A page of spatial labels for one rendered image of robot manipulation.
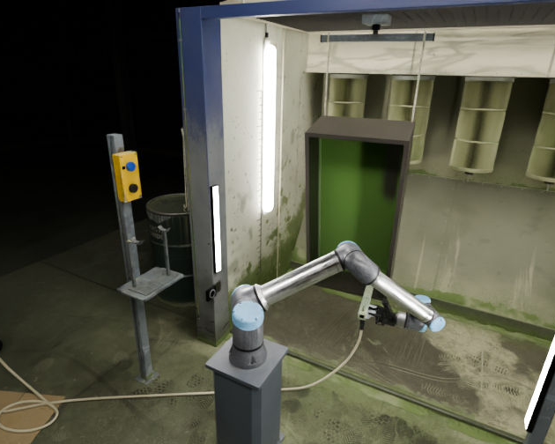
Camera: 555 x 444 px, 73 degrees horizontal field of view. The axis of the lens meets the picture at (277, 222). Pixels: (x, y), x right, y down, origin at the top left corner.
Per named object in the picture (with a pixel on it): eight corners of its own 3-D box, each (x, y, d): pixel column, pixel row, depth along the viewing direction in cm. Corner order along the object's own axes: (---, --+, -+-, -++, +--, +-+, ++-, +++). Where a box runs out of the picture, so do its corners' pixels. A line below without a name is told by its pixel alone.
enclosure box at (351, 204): (320, 256, 315) (321, 114, 251) (393, 271, 294) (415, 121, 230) (307, 283, 288) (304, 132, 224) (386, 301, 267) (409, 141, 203)
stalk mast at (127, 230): (147, 372, 260) (114, 133, 200) (153, 375, 258) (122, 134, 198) (140, 378, 255) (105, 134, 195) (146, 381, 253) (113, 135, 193)
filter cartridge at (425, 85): (402, 178, 319) (416, 74, 287) (372, 169, 348) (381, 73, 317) (431, 173, 335) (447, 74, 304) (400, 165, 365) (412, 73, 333)
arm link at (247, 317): (233, 351, 175) (232, 320, 169) (231, 329, 191) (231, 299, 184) (265, 348, 177) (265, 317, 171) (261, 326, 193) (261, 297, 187)
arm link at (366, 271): (364, 257, 174) (452, 322, 197) (354, 246, 185) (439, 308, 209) (347, 276, 176) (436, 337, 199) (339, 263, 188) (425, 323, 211)
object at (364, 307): (362, 343, 223) (366, 312, 212) (354, 340, 224) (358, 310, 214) (373, 296, 263) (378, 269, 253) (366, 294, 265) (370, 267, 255)
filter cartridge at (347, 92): (355, 159, 385) (364, 72, 353) (364, 168, 351) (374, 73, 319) (320, 159, 384) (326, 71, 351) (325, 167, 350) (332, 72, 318)
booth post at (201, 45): (197, 339, 293) (174, 7, 209) (211, 327, 308) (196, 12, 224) (216, 347, 285) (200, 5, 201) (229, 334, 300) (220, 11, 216)
